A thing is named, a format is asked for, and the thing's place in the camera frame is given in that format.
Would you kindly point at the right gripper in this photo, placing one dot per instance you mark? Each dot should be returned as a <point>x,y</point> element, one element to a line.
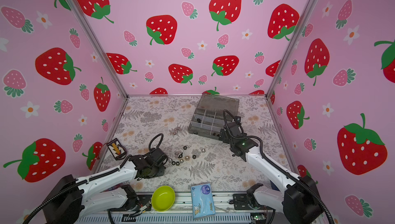
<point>227,131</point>

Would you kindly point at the lime green bowl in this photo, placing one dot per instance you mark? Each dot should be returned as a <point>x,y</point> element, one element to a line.
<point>163,198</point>

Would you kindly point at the aluminium front rail frame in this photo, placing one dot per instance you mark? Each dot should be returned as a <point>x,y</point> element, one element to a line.
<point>181,212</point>

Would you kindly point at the small black framed card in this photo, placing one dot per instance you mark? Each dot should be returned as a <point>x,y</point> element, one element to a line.
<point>117,150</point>

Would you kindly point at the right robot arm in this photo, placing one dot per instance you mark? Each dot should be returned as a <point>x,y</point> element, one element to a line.
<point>296,197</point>

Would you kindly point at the grey plastic compartment organizer box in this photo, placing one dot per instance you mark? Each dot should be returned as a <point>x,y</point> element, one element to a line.
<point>207,120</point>

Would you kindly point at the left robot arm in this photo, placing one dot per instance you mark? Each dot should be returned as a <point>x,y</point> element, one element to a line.
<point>75,198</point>

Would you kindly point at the blue tissue pack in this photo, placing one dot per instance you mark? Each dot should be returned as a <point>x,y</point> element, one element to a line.
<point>202,201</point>

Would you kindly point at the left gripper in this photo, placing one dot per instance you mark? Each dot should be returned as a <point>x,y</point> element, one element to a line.
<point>162,171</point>

